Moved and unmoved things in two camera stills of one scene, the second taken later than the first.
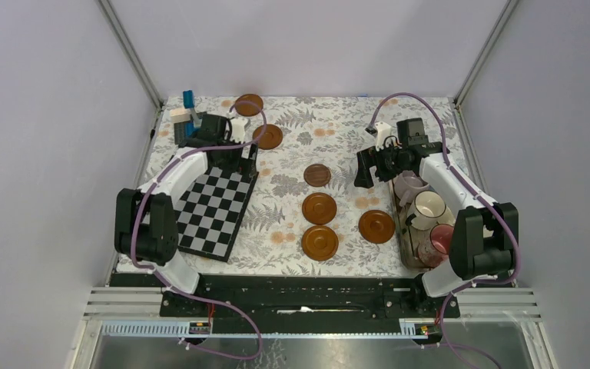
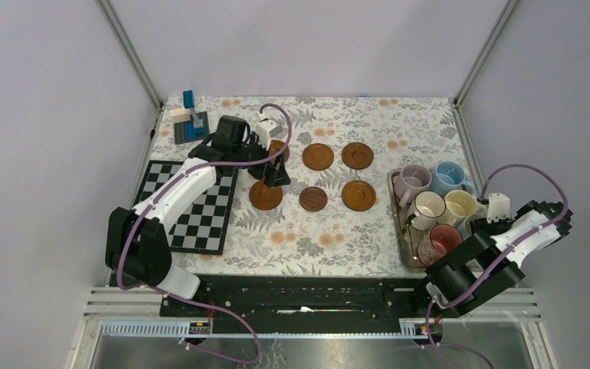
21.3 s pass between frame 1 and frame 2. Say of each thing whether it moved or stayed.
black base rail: stayed
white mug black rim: stayed
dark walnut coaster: moved
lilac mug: stayed
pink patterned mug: stayed
